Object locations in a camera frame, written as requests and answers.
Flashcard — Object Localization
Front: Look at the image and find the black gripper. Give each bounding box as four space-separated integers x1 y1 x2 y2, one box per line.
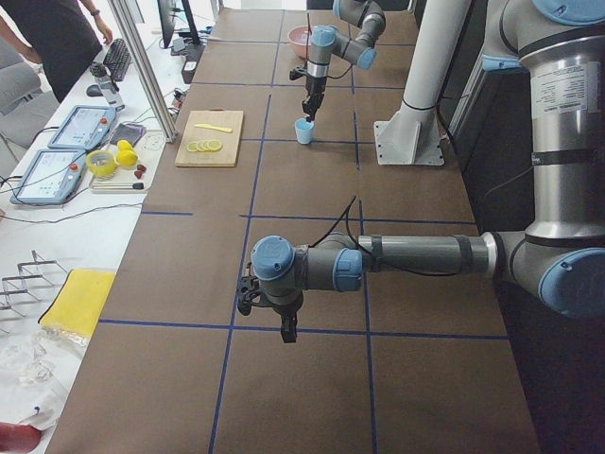
273 300 303 343
302 75 326 122

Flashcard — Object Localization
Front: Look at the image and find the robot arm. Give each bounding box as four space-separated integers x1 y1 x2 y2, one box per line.
290 1 386 122
237 1 604 343

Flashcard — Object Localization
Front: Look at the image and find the light blue cup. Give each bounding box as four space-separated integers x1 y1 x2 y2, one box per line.
294 117 315 145

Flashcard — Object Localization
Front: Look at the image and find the pink bowl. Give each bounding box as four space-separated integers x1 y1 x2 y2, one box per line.
287 26 311 60

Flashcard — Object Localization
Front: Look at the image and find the wooden cutting board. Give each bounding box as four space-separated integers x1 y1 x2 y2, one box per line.
175 110 244 167

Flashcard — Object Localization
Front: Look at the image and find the lemon slice four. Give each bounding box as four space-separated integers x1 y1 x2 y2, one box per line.
209 139 222 151

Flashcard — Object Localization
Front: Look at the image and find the bear coaster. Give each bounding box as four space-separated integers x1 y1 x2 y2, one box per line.
136 131 165 151

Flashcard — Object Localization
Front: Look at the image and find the computer monitor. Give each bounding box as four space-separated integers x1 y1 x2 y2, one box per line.
157 0 201 48

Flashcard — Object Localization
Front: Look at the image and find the white tray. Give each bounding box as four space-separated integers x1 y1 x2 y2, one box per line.
89 164 151 193

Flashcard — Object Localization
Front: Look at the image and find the whole lemon front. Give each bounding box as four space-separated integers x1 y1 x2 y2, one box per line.
115 149 138 167

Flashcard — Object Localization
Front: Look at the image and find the whole lemon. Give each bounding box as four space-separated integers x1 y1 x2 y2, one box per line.
116 139 133 150
115 149 138 167

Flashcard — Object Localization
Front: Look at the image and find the whole lemon back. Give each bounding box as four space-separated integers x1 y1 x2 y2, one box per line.
116 139 133 150

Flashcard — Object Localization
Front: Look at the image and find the black keyboard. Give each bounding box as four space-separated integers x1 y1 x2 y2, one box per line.
103 38 131 82

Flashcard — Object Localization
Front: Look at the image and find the water bottle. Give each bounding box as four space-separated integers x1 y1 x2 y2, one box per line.
90 62 125 111

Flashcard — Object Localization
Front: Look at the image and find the yellow cloth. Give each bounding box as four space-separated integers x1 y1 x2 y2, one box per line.
38 269 115 340

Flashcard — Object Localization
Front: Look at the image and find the yellow tape roll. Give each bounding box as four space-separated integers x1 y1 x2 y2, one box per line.
85 149 117 178

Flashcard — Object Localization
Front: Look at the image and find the computer mouse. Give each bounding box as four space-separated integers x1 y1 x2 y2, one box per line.
86 84 103 97

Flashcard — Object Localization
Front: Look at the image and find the upper teach pendant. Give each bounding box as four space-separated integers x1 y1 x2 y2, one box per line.
48 105 117 150

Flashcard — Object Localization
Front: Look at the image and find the teach pendant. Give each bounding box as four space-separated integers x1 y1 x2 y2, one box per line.
10 148 87 205
48 105 117 150

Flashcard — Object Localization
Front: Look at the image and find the clear plastic bag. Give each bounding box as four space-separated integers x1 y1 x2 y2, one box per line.
1 329 88 430

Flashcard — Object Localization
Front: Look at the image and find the person at desk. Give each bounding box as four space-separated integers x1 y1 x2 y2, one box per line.
1 0 113 102

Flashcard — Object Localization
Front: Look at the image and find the lower teach pendant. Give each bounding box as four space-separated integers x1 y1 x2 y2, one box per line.
10 148 87 205

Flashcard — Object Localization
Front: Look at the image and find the red object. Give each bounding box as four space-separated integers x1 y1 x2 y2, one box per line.
1 423 42 453

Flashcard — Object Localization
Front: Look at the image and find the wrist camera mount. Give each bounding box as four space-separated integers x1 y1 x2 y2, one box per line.
288 66 307 81
236 262 260 316

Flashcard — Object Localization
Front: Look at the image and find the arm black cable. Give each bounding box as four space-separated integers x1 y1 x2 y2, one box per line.
309 193 474 277
305 12 354 80

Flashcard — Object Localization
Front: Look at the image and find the white camera pole stand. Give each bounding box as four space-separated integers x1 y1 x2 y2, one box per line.
373 0 471 166

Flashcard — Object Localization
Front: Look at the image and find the aluminium frame post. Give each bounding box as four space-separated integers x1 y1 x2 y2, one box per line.
109 0 178 143

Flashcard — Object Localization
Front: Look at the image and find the wire rack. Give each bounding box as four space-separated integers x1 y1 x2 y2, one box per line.
1 250 68 337

